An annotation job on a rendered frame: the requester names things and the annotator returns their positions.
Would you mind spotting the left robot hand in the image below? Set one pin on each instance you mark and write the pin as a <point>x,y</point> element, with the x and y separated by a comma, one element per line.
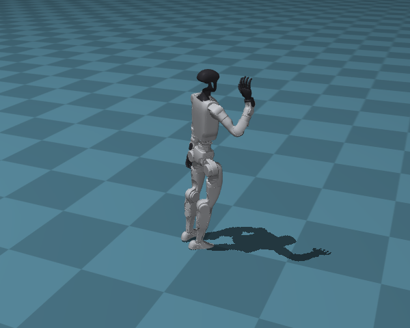
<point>188,163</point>

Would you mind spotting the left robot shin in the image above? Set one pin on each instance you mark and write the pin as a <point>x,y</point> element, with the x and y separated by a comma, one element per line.
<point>190,213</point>

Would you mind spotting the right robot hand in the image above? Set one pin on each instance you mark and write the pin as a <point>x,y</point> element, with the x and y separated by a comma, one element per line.
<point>245,90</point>

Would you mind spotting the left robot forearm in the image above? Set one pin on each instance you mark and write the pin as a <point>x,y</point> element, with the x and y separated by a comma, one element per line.
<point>194,139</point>

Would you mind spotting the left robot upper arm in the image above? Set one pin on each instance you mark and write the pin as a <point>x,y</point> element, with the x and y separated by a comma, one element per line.
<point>192,96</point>

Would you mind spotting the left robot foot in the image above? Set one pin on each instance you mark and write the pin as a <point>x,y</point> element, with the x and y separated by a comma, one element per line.
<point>186,236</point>

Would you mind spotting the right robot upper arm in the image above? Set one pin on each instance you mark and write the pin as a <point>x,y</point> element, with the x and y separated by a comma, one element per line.
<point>218,113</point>

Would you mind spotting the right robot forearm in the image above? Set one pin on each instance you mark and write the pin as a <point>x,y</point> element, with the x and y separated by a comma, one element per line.
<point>245,118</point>

